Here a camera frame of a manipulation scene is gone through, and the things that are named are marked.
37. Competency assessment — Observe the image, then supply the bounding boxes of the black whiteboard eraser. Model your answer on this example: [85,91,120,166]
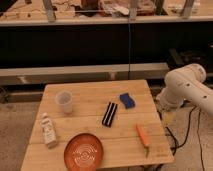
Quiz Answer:
[102,102,118,127]

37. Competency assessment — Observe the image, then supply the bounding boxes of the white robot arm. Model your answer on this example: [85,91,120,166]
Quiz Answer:
[157,63,213,116]

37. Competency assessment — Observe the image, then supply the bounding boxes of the translucent plastic cup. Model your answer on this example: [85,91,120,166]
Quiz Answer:
[55,91,73,113]

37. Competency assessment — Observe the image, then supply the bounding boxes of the orange ceramic plate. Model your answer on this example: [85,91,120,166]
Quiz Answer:
[64,133,104,171]

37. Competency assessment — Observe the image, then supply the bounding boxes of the blue sponge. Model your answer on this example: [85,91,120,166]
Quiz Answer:
[119,93,135,109]

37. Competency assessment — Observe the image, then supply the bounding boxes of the wooden table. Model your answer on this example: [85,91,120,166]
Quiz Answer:
[21,80,174,171]

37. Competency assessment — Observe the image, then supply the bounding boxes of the orange toy carrot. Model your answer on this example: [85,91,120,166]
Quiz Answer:
[136,125,149,155]

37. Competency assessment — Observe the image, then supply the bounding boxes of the white glue bottle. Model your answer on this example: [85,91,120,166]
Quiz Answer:
[41,113,57,148]

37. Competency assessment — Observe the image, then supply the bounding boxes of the metal workbench frame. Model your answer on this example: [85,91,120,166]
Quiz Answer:
[0,63,169,85]

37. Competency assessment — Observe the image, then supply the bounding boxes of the black power cable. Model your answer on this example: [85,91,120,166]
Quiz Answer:
[156,105,206,171]

